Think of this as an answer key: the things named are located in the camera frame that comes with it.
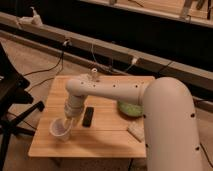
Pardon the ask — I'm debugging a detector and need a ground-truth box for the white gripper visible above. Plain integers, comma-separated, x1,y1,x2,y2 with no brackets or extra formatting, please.
63,95,85,130

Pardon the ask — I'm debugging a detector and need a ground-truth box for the white ceramic cup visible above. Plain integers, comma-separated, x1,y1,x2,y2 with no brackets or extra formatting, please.
49,118,71,141

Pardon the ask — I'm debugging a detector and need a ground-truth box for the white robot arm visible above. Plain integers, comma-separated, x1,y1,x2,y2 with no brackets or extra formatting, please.
65,75,203,171

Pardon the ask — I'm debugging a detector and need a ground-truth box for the green ceramic bowl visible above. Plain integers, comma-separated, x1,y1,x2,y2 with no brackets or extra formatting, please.
117,101,143,117

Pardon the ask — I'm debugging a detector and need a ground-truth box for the black rectangular remote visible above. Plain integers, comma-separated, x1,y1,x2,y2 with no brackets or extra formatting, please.
82,107,94,127

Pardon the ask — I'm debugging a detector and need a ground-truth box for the small white bottle figure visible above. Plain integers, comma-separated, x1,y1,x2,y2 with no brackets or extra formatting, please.
91,68,99,82

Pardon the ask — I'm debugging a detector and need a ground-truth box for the white textured sponge block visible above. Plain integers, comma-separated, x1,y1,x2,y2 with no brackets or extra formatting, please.
127,122,144,142

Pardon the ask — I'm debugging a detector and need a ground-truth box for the black office chair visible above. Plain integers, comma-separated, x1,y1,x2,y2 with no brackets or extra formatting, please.
0,43,45,171

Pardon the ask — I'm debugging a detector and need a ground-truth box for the black cable left floor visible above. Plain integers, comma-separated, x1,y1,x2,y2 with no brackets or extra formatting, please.
23,41,71,93

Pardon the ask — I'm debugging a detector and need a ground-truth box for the long wooden rail beam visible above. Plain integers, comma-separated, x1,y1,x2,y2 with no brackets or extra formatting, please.
0,12,213,112

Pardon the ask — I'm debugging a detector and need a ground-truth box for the white clamp on rail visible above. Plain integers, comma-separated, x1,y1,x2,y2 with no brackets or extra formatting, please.
17,6,43,27

